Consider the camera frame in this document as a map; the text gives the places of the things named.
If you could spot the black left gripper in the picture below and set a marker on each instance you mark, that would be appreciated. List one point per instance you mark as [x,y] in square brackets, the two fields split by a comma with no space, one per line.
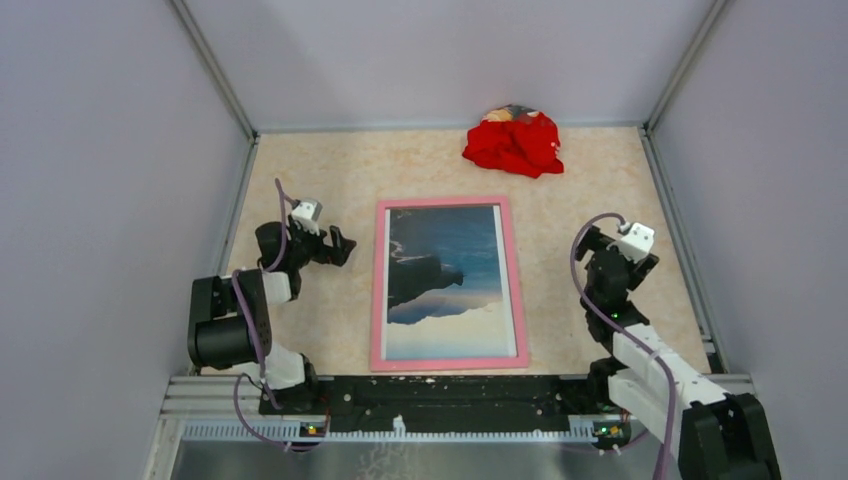
[337,254]

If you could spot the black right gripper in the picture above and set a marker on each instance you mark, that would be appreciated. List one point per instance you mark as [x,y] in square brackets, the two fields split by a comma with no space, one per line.
[593,240]

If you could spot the seascape photo print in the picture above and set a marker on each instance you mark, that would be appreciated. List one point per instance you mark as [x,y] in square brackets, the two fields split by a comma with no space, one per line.
[446,289]

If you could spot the pink photo frame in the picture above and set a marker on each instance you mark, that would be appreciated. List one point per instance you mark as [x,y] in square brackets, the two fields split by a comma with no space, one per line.
[523,359]

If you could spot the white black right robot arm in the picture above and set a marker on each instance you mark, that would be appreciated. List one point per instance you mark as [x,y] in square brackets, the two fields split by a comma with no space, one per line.
[662,371]

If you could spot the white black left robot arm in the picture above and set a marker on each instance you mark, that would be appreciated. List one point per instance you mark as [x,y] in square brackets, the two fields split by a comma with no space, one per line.
[229,323]

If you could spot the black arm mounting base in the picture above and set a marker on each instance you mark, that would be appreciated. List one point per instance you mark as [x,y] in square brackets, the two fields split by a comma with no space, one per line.
[444,404]

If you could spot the red crumpled cloth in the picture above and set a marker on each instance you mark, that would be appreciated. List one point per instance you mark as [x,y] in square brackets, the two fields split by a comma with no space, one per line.
[515,139]

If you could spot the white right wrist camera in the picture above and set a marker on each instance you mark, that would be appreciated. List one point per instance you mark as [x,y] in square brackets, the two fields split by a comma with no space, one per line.
[635,242]

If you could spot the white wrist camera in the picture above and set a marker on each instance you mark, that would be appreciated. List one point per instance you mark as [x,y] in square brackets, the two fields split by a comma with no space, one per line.
[306,213]
[635,242]

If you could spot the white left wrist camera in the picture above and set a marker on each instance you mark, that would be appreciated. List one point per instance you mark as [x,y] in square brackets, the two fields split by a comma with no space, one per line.
[306,213]

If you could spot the aluminium front rail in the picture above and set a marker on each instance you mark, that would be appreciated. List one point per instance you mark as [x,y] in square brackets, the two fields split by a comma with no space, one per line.
[212,427]

